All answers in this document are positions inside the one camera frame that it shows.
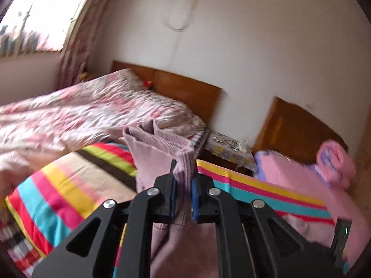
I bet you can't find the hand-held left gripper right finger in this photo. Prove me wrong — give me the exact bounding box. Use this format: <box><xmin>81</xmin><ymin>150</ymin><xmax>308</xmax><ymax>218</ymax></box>
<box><xmin>190</xmin><ymin>166</ymin><xmax>345</xmax><ymax>278</ymax></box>

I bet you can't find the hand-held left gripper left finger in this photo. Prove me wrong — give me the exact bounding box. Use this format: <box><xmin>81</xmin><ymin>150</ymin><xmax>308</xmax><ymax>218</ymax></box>
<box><xmin>31</xmin><ymin>159</ymin><xmax>177</xmax><ymax>278</ymax></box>

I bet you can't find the mauve knit sweater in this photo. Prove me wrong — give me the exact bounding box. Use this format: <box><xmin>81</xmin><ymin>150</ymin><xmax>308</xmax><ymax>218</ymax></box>
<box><xmin>123</xmin><ymin>119</ymin><xmax>250</xmax><ymax>278</ymax></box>

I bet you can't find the nightstand with floral cloth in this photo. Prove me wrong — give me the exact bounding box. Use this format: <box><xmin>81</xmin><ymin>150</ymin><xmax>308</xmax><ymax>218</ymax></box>
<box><xmin>208</xmin><ymin>132</ymin><xmax>257</xmax><ymax>174</ymax></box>

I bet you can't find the purple pillow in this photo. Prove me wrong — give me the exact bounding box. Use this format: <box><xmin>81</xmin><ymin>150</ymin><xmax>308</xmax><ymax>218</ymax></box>
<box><xmin>309</xmin><ymin>162</ymin><xmax>329</xmax><ymax>183</ymax></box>

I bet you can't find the rolled pink quilt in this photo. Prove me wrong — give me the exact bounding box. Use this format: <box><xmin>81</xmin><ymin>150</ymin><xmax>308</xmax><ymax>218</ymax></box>
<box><xmin>316</xmin><ymin>140</ymin><xmax>356</xmax><ymax>190</ymax></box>

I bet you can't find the light wooden wardrobe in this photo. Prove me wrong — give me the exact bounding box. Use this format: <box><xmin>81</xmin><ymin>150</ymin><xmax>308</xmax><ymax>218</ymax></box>
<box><xmin>346</xmin><ymin>127</ymin><xmax>367</xmax><ymax>200</ymax></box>

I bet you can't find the pink bedsheet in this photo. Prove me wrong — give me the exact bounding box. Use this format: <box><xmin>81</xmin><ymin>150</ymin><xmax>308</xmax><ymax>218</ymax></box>
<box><xmin>252</xmin><ymin>150</ymin><xmax>366</xmax><ymax>270</ymax></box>

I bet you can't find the low wooden headboard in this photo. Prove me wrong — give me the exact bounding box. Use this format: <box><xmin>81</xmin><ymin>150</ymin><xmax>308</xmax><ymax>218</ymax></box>
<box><xmin>112</xmin><ymin>61</ymin><xmax>224</xmax><ymax>125</ymax></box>

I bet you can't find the colourful striped blanket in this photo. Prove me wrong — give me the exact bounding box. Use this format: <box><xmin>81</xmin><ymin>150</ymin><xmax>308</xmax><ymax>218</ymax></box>
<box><xmin>6</xmin><ymin>142</ymin><xmax>334</xmax><ymax>278</ymax></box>

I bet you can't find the tall padded wooden headboard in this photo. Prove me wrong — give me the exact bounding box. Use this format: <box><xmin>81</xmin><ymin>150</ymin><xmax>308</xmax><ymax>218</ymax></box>
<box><xmin>253</xmin><ymin>96</ymin><xmax>348</xmax><ymax>163</ymax></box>

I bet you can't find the pink floral quilt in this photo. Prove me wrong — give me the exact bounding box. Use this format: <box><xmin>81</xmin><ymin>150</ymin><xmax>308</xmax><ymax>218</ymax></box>
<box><xmin>0</xmin><ymin>69</ymin><xmax>208</xmax><ymax>206</ymax></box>

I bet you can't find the pink patterned curtain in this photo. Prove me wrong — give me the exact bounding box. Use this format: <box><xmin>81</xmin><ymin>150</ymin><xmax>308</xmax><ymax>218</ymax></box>
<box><xmin>59</xmin><ymin>0</ymin><xmax>116</xmax><ymax>88</ymax></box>

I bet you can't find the window with railing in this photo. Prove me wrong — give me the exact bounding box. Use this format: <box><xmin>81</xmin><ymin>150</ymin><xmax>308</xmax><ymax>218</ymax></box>
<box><xmin>0</xmin><ymin>0</ymin><xmax>97</xmax><ymax>56</ymax></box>

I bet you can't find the white wall pipe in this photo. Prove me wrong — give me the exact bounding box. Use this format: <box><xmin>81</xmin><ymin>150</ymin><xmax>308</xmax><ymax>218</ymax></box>
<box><xmin>170</xmin><ymin>30</ymin><xmax>182</xmax><ymax>73</ymax></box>

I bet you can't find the air conditioner power cable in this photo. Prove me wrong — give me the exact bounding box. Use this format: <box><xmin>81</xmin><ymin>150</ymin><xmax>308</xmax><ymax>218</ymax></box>
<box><xmin>159</xmin><ymin>0</ymin><xmax>201</xmax><ymax>31</ymax></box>

